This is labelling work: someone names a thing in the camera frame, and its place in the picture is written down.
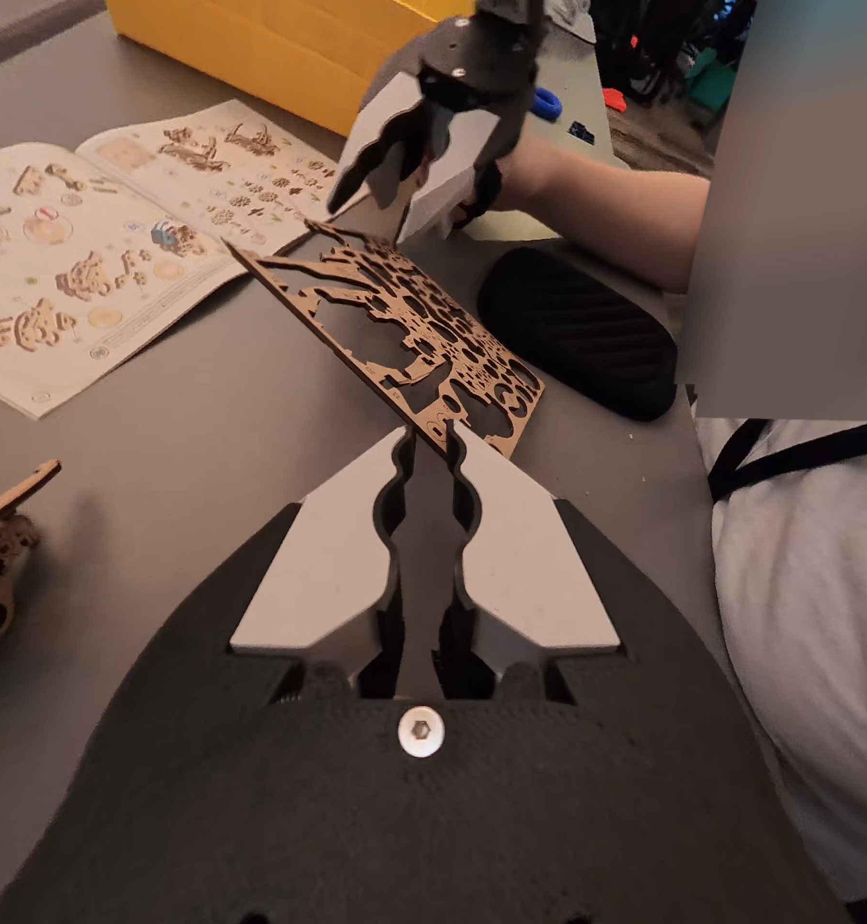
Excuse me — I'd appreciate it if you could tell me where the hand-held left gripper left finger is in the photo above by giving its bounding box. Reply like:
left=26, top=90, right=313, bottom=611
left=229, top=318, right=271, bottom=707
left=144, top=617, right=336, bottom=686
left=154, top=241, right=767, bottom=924
left=230, top=426, right=416, bottom=697

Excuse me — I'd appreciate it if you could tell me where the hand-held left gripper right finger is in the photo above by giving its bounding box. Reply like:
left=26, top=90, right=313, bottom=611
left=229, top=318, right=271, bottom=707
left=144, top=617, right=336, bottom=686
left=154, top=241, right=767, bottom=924
left=440, top=420, right=622, bottom=697

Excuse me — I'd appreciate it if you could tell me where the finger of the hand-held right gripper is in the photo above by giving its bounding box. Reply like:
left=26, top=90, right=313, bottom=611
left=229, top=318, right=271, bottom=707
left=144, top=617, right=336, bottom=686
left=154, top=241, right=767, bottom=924
left=326, top=71, right=441, bottom=214
left=396, top=108, right=510, bottom=245

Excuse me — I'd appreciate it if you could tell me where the laser-cut wooden parts sheet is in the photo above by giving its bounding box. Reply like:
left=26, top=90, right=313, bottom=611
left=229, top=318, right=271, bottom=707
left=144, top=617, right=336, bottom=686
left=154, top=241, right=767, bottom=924
left=222, top=220, right=546, bottom=461

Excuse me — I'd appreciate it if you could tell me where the person's right hand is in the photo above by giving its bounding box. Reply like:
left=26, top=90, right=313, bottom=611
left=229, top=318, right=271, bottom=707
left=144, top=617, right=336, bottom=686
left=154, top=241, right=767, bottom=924
left=458, top=136, right=587, bottom=226

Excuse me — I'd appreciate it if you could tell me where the yellow box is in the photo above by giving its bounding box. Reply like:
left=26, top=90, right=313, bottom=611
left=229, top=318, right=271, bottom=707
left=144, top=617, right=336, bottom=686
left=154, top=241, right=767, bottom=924
left=104, top=0, right=478, bottom=138

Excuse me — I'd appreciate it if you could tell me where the black ribbed wrist rest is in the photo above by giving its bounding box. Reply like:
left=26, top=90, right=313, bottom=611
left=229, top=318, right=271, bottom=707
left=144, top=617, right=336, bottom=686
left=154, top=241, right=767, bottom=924
left=477, top=247, right=678, bottom=423

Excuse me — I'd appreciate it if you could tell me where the green bin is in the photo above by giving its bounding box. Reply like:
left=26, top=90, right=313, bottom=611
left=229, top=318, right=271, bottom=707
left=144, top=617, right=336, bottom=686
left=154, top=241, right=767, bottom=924
left=686, top=51, right=741, bottom=116

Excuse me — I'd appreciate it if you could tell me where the person's white shirt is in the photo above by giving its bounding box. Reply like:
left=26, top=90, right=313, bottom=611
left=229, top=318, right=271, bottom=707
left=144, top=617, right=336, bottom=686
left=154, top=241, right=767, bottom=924
left=693, top=419, right=867, bottom=903

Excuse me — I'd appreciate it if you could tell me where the illustrated instruction booklet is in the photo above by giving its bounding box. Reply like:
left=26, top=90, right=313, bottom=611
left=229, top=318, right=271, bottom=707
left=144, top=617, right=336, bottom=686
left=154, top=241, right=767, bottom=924
left=0, top=99, right=376, bottom=421

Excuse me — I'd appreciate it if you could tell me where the black lanyard strap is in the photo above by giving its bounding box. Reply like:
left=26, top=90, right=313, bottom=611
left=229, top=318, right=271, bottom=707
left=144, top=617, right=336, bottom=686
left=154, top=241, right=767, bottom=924
left=708, top=419, right=867, bottom=502

